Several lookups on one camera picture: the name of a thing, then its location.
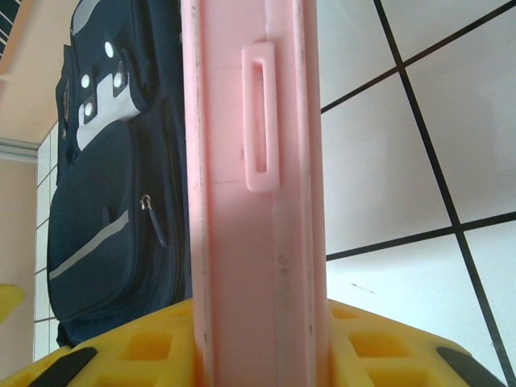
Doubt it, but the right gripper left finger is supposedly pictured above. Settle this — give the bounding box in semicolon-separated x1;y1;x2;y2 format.
23;298;210;387

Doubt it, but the navy blue backpack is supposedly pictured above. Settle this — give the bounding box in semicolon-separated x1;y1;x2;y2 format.
46;0;194;350

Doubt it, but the aluminium corner post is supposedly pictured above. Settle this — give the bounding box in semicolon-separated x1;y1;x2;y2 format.
0;136;48;160

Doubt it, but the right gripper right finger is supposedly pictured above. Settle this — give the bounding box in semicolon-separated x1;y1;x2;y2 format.
324;298;507;387

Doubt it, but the pink pencil case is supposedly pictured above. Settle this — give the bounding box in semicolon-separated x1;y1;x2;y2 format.
179;0;327;387

